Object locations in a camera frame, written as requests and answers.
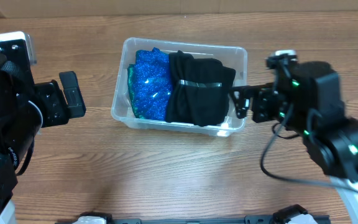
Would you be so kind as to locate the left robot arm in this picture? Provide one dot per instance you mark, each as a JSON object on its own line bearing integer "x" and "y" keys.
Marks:
{"x": 27, "y": 107}

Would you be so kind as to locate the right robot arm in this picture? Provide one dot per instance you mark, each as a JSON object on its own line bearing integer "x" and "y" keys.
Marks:
{"x": 306, "y": 98}

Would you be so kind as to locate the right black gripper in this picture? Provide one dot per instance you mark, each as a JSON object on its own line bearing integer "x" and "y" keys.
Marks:
{"x": 270, "y": 98}

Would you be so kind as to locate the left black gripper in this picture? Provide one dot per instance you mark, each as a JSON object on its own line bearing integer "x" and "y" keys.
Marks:
{"x": 52, "y": 102}

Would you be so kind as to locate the blue sequin fabric bundle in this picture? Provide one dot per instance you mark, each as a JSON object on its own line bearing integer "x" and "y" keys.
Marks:
{"x": 149, "y": 84}

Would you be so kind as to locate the large black garment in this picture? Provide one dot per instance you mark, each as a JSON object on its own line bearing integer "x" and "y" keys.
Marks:
{"x": 200, "y": 93}

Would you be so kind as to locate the clear plastic storage bin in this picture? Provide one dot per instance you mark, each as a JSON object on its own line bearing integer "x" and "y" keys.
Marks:
{"x": 231, "y": 56}

